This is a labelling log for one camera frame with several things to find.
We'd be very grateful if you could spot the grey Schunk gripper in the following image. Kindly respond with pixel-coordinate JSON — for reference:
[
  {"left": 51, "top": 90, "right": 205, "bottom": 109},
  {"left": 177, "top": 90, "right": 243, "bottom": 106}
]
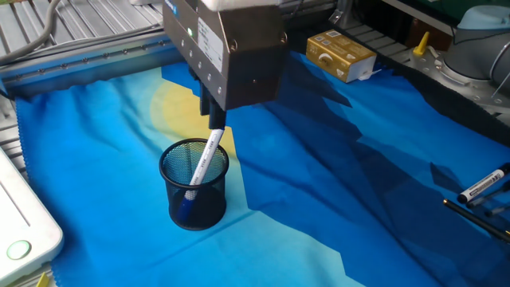
[{"left": 162, "top": 0, "right": 288, "bottom": 131}]

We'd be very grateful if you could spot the blue-capped white marker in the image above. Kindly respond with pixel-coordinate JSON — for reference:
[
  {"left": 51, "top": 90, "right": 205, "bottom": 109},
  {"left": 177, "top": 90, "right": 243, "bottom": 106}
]
[{"left": 175, "top": 127, "right": 226, "bottom": 225}]

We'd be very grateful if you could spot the black mesh pen holder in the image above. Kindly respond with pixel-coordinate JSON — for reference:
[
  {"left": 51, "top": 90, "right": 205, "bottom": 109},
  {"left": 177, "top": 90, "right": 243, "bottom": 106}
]
[{"left": 159, "top": 138, "right": 230, "bottom": 231}]

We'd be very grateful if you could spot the black and gold pen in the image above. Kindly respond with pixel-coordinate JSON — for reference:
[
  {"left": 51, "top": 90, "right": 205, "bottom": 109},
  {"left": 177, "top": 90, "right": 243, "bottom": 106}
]
[{"left": 442, "top": 198, "right": 510, "bottom": 244}]

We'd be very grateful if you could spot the grey transparent pen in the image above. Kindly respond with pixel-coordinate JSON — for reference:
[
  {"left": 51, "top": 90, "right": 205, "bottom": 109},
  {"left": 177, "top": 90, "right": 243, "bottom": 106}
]
[{"left": 465, "top": 181, "right": 510, "bottom": 210}]

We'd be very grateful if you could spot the clear ballpoint pen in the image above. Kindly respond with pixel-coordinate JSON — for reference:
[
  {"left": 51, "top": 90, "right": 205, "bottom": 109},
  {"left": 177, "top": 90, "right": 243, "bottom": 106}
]
[{"left": 484, "top": 204, "right": 510, "bottom": 218}]

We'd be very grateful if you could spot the white adapter plate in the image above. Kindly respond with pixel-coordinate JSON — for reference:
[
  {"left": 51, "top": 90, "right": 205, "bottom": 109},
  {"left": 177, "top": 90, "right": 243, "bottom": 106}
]
[{"left": 198, "top": 0, "right": 282, "bottom": 12}]

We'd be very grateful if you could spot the yellow cardboard box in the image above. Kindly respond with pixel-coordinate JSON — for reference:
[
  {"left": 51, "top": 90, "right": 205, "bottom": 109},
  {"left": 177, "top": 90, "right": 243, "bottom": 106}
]
[{"left": 305, "top": 29, "right": 378, "bottom": 84}]

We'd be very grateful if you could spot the blue mountain print cloth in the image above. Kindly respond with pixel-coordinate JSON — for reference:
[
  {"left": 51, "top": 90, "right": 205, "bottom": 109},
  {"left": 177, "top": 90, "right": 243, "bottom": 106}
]
[{"left": 14, "top": 51, "right": 510, "bottom": 287}]

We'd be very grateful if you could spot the white teach pendant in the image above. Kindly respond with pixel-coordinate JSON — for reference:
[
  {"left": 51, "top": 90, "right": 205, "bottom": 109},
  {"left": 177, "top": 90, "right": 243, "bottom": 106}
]
[{"left": 0, "top": 147, "right": 65, "bottom": 287}]

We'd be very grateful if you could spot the yellow plastic clamp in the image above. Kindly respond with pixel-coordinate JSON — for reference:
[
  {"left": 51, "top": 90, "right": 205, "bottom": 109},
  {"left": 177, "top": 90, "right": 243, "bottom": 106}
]
[{"left": 412, "top": 31, "right": 431, "bottom": 57}]

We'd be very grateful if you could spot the brown box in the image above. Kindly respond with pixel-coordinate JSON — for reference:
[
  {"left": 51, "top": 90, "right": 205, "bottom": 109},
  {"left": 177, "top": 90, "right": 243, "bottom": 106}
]
[{"left": 406, "top": 18, "right": 455, "bottom": 49}]

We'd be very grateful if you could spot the green round button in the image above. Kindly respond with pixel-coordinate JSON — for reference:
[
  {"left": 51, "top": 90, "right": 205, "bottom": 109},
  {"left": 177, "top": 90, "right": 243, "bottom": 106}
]
[{"left": 6, "top": 239, "right": 32, "bottom": 261}]

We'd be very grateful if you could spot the black-capped white marker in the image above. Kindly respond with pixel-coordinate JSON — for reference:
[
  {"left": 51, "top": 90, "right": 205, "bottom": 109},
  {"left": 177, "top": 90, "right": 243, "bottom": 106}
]
[{"left": 457, "top": 162, "right": 510, "bottom": 205}]

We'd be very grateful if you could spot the grey aluminium rail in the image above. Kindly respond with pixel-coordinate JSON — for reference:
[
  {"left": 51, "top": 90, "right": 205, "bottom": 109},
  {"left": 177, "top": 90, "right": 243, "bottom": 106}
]
[{"left": 0, "top": 15, "right": 184, "bottom": 99}]

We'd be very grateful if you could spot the grey thick hose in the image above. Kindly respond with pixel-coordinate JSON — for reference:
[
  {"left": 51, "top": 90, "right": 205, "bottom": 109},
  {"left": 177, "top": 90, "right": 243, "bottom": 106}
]
[{"left": 0, "top": 0, "right": 63, "bottom": 67}]

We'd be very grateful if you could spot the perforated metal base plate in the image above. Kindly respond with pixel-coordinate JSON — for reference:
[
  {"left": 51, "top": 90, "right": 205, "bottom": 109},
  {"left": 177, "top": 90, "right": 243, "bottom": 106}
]
[{"left": 402, "top": 43, "right": 510, "bottom": 120}]

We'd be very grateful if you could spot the long white cable tie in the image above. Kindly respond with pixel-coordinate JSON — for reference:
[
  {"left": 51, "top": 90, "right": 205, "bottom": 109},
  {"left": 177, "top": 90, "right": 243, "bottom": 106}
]
[{"left": 490, "top": 71, "right": 510, "bottom": 99}]

